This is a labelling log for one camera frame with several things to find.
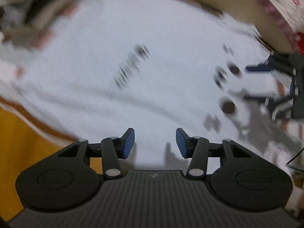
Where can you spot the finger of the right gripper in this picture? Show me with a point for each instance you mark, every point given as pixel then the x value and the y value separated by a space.
pixel 259 99
pixel 262 67

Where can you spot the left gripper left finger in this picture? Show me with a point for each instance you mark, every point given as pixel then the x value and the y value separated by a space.
pixel 74 159

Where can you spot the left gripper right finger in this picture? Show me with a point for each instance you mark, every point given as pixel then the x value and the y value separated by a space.
pixel 199 149

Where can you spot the light grey garment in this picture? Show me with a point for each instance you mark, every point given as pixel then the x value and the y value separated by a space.
pixel 103 66

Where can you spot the stack of folded clothes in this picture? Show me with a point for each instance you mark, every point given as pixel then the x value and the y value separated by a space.
pixel 24 20

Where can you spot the white quilt with red bears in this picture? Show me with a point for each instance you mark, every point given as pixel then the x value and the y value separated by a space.
pixel 288 15

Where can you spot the yellow cloth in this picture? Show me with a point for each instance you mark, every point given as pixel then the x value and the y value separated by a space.
pixel 24 142

